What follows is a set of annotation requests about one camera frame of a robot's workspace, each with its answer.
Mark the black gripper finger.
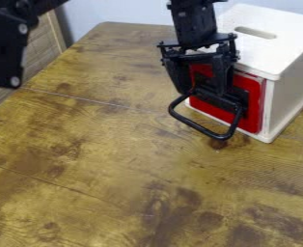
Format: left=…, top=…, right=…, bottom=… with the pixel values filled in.
left=212, top=54, right=234, bottom=96
left=164, top=59, right=192, bottom=95

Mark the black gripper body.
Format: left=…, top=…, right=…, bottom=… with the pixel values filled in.
left=158, top=0, right=238, bottom=67

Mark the red drawer front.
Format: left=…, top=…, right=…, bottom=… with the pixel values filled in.
left=189, top=69, right=265, bottom=134

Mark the white wooden box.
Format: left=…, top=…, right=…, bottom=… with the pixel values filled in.
left=217, top=4, right=303, bottom=143

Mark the black metal drawer handle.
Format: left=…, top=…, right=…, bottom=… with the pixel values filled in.
left=168, top=72, right=249, bottom=141

